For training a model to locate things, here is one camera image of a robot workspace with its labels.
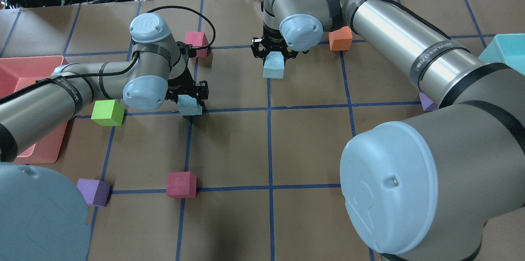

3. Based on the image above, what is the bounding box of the orange block far side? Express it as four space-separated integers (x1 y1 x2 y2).
329 26 353 52

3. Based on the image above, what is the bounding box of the cyan tray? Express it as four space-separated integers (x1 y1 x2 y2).
479 33 525 70

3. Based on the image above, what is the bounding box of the magenta block near base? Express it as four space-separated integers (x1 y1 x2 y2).
166 172 198 199

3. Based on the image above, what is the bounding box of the light blue block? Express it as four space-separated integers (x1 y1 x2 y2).
263 51 285 78
177 95 203 116

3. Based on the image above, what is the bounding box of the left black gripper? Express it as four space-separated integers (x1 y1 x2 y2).
165 41 209 103

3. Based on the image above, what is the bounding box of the magenta block left far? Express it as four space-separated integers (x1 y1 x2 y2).
184 32 210 58

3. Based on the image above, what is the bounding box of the purple block left side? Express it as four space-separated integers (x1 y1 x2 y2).
77 178 111 207

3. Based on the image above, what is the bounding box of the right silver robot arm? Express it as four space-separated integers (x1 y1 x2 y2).
262 0 524 261

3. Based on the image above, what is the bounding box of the purple block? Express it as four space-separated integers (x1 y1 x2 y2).
419 92 438 112
77 178 111 207

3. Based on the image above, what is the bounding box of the green block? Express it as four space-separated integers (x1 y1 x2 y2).
91 100 126 127

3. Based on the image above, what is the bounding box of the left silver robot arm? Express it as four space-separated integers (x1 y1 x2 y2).
1 10 210 261

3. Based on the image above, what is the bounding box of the pink tray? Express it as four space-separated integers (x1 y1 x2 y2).
1 55 73 164

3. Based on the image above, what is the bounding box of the purple block right side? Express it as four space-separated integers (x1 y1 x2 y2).
419 92 438 112

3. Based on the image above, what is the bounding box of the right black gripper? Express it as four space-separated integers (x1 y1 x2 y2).
251 27 299 64

